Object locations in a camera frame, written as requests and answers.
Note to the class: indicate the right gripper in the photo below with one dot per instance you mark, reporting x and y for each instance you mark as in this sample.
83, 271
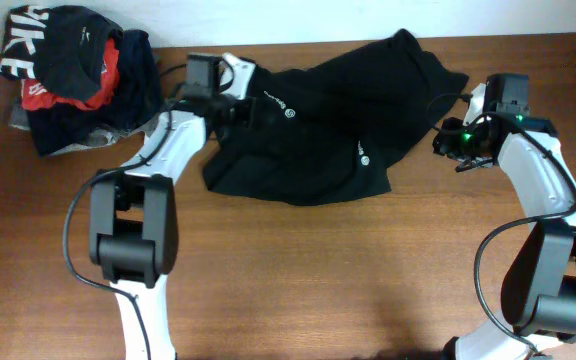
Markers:
444, 142

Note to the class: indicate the black t-shirt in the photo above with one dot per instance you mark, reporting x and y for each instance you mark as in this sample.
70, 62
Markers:
329, 133

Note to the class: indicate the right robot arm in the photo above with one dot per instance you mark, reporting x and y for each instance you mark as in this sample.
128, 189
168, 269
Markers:
538, 293

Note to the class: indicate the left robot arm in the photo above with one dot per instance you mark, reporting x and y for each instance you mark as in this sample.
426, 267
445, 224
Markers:
134, 236

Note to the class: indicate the navy blue shirt in pile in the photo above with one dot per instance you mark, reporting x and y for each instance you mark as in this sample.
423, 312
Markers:
135, 100

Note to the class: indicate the black Nike shirt on pile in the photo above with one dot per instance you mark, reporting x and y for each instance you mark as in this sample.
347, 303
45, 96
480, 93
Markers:
60, 47

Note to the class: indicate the red shirt in pile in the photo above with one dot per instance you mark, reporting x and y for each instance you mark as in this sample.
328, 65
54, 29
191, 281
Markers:
35, 96

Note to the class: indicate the grey shirt under pile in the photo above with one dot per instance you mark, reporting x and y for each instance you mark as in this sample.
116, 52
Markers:
17, 119

